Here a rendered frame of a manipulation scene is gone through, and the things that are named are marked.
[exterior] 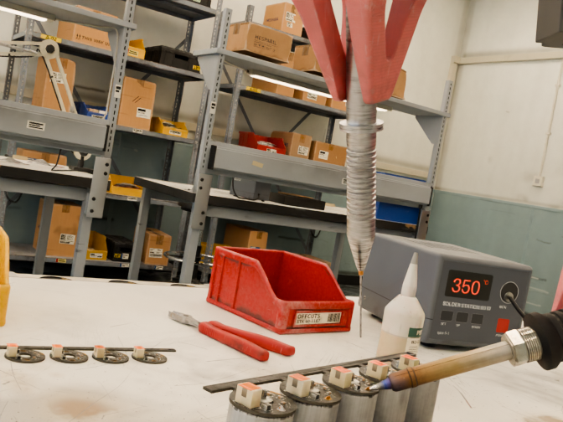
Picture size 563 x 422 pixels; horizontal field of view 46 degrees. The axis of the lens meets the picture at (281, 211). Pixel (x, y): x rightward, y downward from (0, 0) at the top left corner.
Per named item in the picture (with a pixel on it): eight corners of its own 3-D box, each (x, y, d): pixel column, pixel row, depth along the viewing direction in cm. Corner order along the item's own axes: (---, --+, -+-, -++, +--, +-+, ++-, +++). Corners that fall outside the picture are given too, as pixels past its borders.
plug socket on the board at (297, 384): (312, 395, 26) (316, 378, 26) (298, 398, 25) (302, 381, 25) (297, 388, 26) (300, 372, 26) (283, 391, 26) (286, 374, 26)
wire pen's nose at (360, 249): (341, 270, 26) (341, 235, 25) (356, 261, 27) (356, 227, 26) (365, 277, 25) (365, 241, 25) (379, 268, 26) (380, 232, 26)
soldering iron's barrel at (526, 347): (398, 407, 27) (546, 364, 27) (389, 371, 27) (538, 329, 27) (390, 394, 29) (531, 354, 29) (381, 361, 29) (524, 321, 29)
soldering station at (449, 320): (518, 358, 68) (536, 267, 68) (421, 350, 64) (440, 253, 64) (437, 319, 83) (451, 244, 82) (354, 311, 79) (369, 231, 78)
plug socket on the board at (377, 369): (389, 378, 30) (391, 364, 30) (379, 381, 29) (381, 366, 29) (374, 373, 31) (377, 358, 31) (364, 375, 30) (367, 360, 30)
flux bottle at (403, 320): (420, 377, 54) (442, 259, 54) (381, 372, 54) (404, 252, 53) (405, 364, 58) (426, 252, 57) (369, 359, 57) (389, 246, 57)
